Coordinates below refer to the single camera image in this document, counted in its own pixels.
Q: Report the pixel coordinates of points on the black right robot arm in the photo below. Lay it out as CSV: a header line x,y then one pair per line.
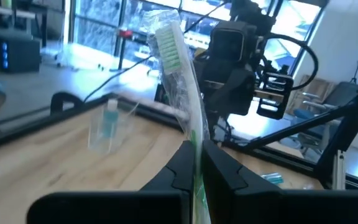
x,y
250,14

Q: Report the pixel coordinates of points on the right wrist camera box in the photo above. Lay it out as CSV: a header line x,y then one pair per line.
x,y
230,43

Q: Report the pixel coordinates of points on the small teal mouthwash bottle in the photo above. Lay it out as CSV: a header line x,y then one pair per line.
x,y
273,179
110,119

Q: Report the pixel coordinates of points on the green toothbrush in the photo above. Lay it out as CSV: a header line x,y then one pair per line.
x,y
169,49

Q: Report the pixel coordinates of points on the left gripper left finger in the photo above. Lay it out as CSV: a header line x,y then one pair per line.
x,y
120,208

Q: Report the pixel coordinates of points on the black computer tower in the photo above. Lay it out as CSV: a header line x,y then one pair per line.
x,y
20,56

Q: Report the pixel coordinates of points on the clear acrylic organizer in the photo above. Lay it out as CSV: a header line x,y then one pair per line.
x,y
98,140

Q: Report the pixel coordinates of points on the grey office chair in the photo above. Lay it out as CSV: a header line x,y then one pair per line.
x,y
343,93

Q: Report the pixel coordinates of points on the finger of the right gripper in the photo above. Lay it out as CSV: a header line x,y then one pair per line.
x,y
222,93
244,93

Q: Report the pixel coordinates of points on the black aluminium table frame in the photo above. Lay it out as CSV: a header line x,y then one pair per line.
x,y
26,130

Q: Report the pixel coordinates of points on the black table clamp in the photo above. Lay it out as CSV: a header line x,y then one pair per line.
x,y
57,99

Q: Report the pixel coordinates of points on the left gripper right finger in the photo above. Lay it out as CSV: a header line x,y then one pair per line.
x,y
275,208

